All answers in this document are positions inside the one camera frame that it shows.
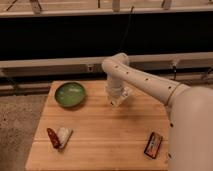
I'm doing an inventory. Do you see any white wall outlet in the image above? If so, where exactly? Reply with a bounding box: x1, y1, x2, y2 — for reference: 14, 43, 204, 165
87, 65, 94, 72

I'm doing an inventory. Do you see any black hanging cable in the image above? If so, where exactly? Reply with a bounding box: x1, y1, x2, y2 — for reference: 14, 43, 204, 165
117, 5, 135, 54

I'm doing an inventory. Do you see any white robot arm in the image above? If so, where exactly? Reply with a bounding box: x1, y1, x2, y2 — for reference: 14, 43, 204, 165
102, 53, 213, 171

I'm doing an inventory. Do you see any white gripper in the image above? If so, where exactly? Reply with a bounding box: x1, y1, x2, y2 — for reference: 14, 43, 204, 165
106, 78, 131, 106

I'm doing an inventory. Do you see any green ceramic bowl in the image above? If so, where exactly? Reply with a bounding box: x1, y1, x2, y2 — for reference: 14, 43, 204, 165
54, 82, 86, 107

